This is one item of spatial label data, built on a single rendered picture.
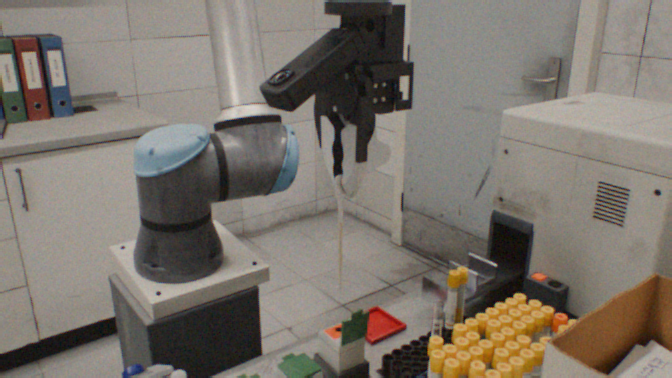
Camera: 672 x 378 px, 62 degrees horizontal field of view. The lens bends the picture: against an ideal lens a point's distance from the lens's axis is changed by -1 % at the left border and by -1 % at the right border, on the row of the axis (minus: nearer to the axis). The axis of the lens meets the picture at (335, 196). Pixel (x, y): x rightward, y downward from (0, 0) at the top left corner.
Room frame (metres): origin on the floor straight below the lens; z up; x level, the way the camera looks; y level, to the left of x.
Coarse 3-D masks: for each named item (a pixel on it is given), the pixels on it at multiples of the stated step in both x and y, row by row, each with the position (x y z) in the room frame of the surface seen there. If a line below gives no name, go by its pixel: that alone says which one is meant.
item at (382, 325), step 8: (376, 312) 0.76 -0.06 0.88; (384, 312) 0.75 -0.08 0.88; (376, 320) 0.74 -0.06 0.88; (384, 320) 0.74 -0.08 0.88; (392, 320) 0.74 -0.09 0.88; (368, 328) 0.72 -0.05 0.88; (376, 328) 0.72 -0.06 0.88; (384, 328) 0.72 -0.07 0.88; (392, 328) 0.72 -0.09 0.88; (400, 328) 0.71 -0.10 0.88; (368, 336) 0.69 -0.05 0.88; (376, 336) 0.69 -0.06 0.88; (384, 336) 0.69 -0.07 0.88
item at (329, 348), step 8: (328, 328) 0.60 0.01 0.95; (336, 328) 0.61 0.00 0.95; (320, 336) 0.60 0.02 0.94; (328, 336) 0.59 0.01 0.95; (336, 336) 0.59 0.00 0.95; (320, 344) 0.60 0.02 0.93; (328, 344) 0.59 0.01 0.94; (336, 344) 0.57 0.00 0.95; (352, 344) 0.58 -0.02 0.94; (360, 344) 0.59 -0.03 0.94; (320, 352) 0.60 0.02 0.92; (328, 352) 0.59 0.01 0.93; (336, 352) 0.57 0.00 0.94; (344, 352) 0.57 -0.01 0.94; (352, 352) 0.58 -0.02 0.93; (360, 352) 0.59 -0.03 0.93; (328, 360) 0.59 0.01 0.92; (336, 360) 0.57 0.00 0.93; (344, 360) 0.57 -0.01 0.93; (352, 360) 0.58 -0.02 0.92; (360, 360) 0.59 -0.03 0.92; (336, 368) 0.57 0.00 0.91; (344, 368) 0.57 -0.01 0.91
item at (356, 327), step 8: (352, 312) 0.57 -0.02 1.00; (360, 312) 0.57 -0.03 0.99; (368, 312) 0.58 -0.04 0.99; (344, 320) 0.56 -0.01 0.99; (352, 320) 0.57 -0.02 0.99; (360, 320) 0.58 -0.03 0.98; (368, 320) 0.58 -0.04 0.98; (344, 328) 0.56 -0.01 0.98; (352, 328) 0.57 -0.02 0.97; (360, 328) 0.58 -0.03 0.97; (344, 336) 0.57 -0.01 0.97; (352, 336) 0.57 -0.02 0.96; (360, 336) 0.58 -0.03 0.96; (344, 344) 0.57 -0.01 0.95
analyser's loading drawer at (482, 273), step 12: (456, 264) 0.79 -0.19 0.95; (468, 264) 0.83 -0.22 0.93; (480, 264) 0.81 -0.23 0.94; (492, 264) 0.79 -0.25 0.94; (504, 264) 0.85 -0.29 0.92; (516, 264) 0.85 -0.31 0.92; (480, 276) 0.81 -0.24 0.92; (492, 276) 0.79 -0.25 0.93; (504, 276) 0.81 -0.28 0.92; (516, 276) 0.81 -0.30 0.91; (432, 288) 0.75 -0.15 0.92; (444, 288) 0.74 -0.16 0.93; (468, 288) 0.77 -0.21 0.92; (480, 288) 0.76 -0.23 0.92; (492, 288) 0.77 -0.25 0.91; (432, 300) 0.75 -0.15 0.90; (444, 300) 0.73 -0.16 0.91; (468, 300) 0.74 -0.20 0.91
